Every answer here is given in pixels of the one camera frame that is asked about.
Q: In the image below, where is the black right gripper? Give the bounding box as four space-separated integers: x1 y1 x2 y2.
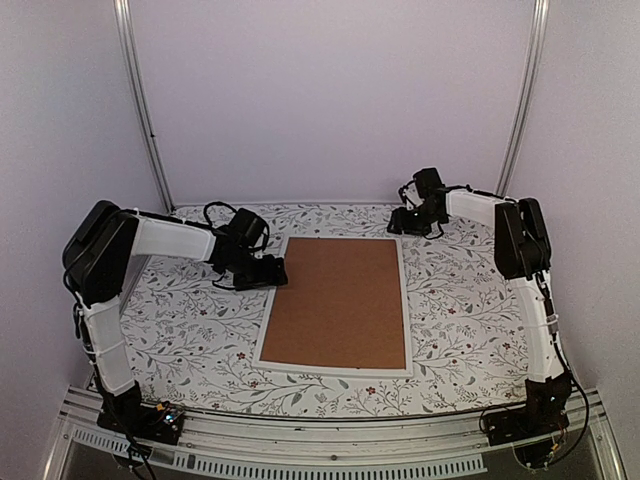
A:
391 203 443 236

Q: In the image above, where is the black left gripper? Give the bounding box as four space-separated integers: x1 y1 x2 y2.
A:
223 250 288 292

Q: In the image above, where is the white picture frame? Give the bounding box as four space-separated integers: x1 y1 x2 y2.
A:
251 234 414 379

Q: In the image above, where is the brown cardboard backing board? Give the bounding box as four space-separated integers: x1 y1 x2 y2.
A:
258 237 407 371

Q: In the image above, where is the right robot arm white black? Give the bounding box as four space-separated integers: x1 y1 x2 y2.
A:
387 180 573 442

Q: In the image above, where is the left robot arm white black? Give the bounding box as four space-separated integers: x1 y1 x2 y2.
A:
62 200 288 434

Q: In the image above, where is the floral patterned table cover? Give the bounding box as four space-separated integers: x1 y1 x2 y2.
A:
120 204 529 419

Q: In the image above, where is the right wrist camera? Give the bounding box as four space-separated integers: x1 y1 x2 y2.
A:
412 167 446 200

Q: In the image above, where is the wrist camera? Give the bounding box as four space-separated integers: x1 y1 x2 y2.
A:
228 208 270 252
412 167 446 200

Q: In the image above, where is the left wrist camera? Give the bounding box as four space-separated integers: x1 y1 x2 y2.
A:
228 208 270 252

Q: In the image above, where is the aluminium front rail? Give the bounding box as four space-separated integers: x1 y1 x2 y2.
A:
45 388 627 479

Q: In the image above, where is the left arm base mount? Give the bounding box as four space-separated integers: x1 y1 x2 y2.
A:
95 374 184 446

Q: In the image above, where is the right aluminium corner post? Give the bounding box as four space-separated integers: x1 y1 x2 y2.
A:
495 0 550 196

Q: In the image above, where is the aluminium corner post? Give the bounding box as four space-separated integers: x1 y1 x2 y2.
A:
113 0 175 213
495 0 550 196

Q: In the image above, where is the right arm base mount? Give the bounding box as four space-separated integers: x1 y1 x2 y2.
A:
478 388 591 472

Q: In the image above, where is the left aluminium corner post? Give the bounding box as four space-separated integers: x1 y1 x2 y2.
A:
113 0 175 213

